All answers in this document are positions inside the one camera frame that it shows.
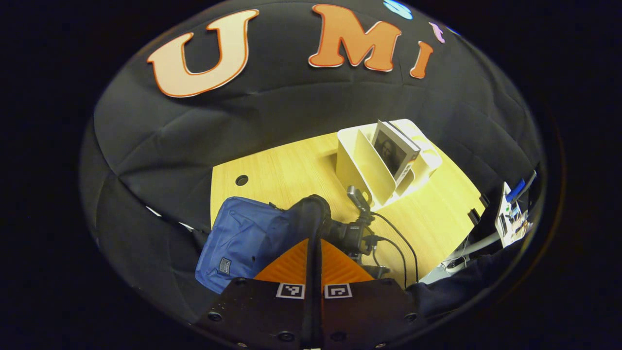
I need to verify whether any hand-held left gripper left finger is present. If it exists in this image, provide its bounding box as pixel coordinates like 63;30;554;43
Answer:
194;238;314;350

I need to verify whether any white electronics board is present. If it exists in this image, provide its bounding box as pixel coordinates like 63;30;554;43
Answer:
495;182;528;248

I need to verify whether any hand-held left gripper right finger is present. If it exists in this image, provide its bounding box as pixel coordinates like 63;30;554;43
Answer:
316;238;428;350

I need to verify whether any white bookshelf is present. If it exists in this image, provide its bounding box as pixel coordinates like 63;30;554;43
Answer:
335;119;444;210

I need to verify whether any white grey book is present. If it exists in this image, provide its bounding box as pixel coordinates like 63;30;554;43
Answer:
372;120;421;184

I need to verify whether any blue schoolbag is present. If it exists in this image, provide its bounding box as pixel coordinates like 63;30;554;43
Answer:
195;194;333;295

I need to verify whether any black cable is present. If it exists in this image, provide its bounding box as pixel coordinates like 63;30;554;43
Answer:
374;237;408;288
370;211;419;283

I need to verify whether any black backdrop cloth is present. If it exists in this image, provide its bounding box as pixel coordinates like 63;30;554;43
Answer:
80;0;544;321

